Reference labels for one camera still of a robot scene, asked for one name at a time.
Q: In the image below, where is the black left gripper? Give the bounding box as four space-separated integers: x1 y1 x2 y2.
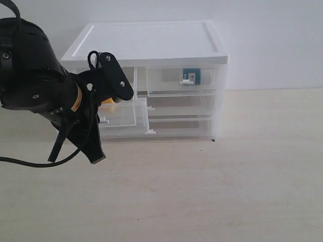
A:
47 70 106 165

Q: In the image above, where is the yellow sponge block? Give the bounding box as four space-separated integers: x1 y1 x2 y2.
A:
101 98 117 104

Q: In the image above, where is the white capped teal bottle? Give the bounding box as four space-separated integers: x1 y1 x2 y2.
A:
180 68 212 85

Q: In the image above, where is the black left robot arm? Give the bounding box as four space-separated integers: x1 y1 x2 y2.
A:
1 18 105 164

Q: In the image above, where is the clear bottom wide drawer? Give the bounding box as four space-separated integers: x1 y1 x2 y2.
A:
149 117 218 139

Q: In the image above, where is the clear wide drawer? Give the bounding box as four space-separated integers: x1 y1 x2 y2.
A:
145 95 218 116
149 117 218 139

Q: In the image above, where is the white plastic drawer cabinet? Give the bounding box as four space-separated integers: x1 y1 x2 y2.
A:
61 20 229 140

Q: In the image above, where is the clear middle wide drawer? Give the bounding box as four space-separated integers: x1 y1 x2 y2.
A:
145 95 218 116

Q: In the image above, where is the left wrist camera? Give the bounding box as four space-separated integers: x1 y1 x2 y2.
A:
86 50 134 102

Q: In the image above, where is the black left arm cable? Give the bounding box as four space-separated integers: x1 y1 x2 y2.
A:
0 0 96 168

